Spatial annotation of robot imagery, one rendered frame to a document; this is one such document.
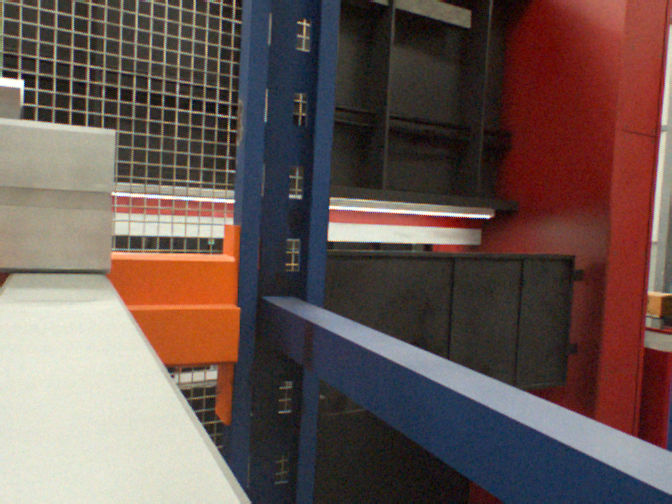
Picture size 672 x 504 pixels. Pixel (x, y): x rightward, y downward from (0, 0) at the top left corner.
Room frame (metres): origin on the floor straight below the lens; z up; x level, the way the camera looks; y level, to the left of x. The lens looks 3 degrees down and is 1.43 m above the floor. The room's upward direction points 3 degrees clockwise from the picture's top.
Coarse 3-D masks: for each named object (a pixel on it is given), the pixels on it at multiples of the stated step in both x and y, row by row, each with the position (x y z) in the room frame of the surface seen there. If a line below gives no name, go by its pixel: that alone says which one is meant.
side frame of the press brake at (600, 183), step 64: (576, 0) 2.27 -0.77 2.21; (640, 0) 2.15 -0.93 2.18; (512, 64) 2.50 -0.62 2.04; (576, 64) 2.26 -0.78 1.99; (640, 64) 2.17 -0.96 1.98; (512, 128) 2.48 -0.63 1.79; (576, 128) 2.24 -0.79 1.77; (640, 128) 2.18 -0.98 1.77; (512, 192) 2.46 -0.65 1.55; (576, 192) 2.22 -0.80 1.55; (640, 192) 2.20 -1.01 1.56; (576, 256) 2.21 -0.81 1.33; (640, 256) 2.22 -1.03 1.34; (576, 320) 2.19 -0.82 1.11; (640, 320) 2.23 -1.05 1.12; (576, 384) 2.18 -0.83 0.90; (640, 384) 2.24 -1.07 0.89
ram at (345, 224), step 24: (120, 216) 1.81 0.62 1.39; (168, 216) 1.88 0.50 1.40; (192, 216) 1.92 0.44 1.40; (216, 216) 1.96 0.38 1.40; (336, 216) 2.20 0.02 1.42; (360, 216) 2.25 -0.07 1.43; (384, 216) 2.31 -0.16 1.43; (408, 216) 2.37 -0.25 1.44; (432, 216) 2.44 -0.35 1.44; (456, 216) 2.50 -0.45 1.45; (336, 240) 2.20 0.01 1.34; (360, 240) 2.26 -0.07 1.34; (384, 240) 2.32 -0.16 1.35; (408, 240) 2.38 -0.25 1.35; (432, 240) 2.44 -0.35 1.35; (456, 240) 2.51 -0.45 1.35; (480, 240) 2.58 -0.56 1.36
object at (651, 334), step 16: (656, 336) 2.76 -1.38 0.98; (656, 352) 2.37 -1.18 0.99; (656, 368) 2.36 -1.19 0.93; (656, 384) 2.36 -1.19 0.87; (640, 400) 2.41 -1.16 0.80; (656, 400) 2.36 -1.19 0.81; (640, 416) 2.40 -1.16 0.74; (656, 416) 2.35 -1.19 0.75; (640, 432) 2.40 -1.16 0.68; (656, 432) 2.35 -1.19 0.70
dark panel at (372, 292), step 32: (288, 256) 1.57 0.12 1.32; (352, 256) 1.67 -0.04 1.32; (384, 256) 1.73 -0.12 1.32; (416, 256) 1.78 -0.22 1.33; (448, 256) 1.85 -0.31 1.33; (480, 256) 1.91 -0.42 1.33; (512, 256) 1.99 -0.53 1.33; (544, 256) 2.07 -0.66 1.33; (352, 288) 1.67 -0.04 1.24; (384, 288) 1.73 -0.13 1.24; (416, 288) 1.79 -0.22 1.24; (448, 288) 1.86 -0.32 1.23; (480, 288) 1.93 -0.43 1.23; (512, 288) 2.00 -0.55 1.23; (544, 288) 2.09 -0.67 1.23; (352, 320) 1.68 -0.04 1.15; (384, 320) 1.73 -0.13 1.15; (416, 320) 1.80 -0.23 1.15; (448, 320) 1.86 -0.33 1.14; (480, 320) 1.93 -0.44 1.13; (512, 320) 2.01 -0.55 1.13; (544, 320) 2.09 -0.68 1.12; (448, 352) 1.86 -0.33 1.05; (480, 352) 1.94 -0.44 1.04; (512, 352) 2.01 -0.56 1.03; (544, 352) 2.10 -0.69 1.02; (512, 384) 2.02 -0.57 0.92; (544, 384) 2.09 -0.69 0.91; (320, 416) 1.62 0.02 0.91
